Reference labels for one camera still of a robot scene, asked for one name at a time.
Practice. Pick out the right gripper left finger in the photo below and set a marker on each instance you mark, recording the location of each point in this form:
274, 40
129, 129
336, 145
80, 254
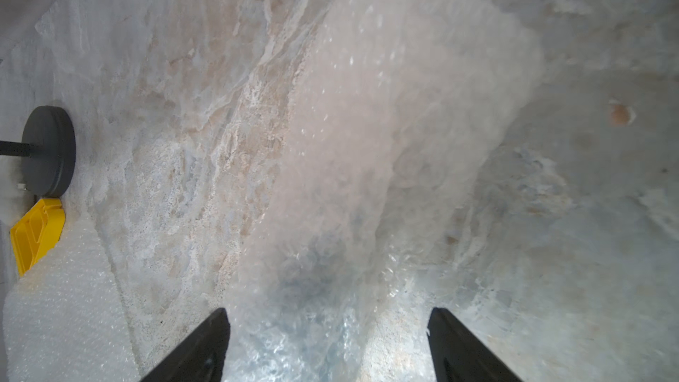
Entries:
200, 357

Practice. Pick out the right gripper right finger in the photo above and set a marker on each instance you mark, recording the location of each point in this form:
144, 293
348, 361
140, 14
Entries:
459, 356

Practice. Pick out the black round base stand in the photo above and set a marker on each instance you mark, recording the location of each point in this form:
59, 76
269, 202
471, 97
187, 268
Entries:
47, 151

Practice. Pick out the white plastic toy figure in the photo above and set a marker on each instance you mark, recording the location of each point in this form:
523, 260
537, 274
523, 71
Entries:
15, 199

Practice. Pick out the yellow plastic triangular frame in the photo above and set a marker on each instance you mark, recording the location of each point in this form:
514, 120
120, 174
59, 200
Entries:
36, 233

